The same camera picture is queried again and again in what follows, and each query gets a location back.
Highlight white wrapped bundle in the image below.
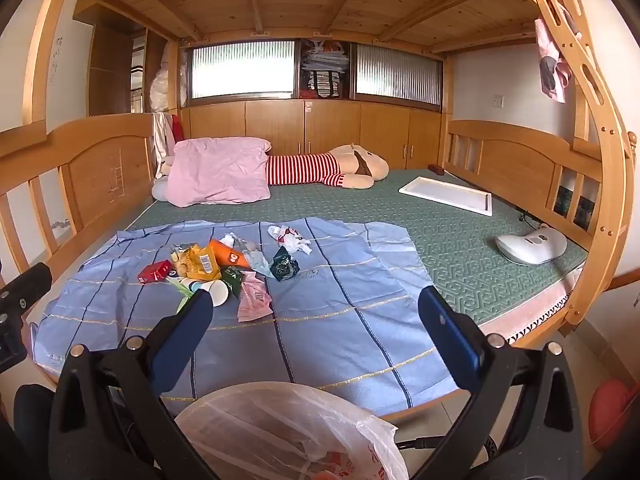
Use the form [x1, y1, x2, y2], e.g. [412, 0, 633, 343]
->
[150, 67, 188, 111]

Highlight light blue packet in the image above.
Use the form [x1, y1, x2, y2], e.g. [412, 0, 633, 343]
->
[245, 250, 273, 278]

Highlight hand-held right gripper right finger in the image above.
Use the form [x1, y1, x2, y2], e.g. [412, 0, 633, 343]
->
[415, 286, 587, 480]

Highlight silver hanging cloth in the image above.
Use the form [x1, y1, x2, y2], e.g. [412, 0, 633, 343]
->
[152, 112, 173, 171]

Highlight orange packet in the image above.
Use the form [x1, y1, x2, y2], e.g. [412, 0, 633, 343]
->
[207, 239, 251, 268]

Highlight white translucent plastic bag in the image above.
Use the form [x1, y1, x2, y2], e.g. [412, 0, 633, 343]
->
[175, 382, 411, 480]

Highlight pink hanging cloth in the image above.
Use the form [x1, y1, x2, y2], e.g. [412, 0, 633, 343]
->
[535, 17, 573, 103]

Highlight red small box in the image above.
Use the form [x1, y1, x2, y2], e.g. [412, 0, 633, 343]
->
[138, 260, 174, 285]

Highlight red stool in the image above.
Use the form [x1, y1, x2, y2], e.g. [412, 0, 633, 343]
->
[587, 377, 640, 453]

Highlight green patterned bed mat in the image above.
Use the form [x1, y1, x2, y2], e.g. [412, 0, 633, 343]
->
[125, 167, 588, 326]

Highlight green and white wrapper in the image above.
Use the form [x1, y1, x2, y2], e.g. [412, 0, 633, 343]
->
[167, 275, 211, 313]

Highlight blue checked cloth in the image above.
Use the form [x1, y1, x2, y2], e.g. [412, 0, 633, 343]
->
[31, 217, 461, 418]

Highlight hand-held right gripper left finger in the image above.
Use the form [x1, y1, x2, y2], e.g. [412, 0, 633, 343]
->
[47, 289, 216, 480]

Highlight white flat board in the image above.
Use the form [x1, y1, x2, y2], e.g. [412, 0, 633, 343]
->
[398, 176, 494, 217]

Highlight white paper cup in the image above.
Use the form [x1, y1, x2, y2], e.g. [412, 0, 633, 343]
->
[200, 280, 231, 307]

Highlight white wrapper red print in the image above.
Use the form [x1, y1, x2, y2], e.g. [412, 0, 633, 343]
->
[267, 224, 312, 256]

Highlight pink packet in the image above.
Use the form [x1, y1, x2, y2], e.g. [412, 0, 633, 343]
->
[236, 275, 273, 323]

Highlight pink pillow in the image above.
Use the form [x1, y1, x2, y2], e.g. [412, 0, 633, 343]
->
[165, 137, 273, 208]

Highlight striped plush toy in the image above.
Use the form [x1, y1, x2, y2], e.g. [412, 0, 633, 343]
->
[265, 144, 391, 191]

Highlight dark green wrapper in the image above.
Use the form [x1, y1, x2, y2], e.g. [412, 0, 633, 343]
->
[270, 246, 301, 281]

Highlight dark green packet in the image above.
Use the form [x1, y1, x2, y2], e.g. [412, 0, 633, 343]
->
[220, 266, 246, 298]

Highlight white handheld mite vacuum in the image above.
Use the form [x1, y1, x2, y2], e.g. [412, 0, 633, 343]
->
[495, 226, 568, 266]

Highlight stored bags in cabinet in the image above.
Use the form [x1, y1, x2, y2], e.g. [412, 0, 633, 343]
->
[300, 40, 351, 101]

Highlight clear printed plastic wrapper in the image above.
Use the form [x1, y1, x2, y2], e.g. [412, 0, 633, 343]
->
[170, 242, 194, 274]

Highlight wooden bunk bed frame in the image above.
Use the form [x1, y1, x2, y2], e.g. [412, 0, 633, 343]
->
[0, 0, 640, 426]

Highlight white pillow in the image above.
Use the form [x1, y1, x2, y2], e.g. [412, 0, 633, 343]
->
[151, 160, 176, 202]

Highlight yellow snack packet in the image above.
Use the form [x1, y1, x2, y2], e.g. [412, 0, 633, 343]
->
[187, 244, 222, 281]

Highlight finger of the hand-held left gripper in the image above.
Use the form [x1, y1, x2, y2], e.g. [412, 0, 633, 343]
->
[0, 262, 53, 373]

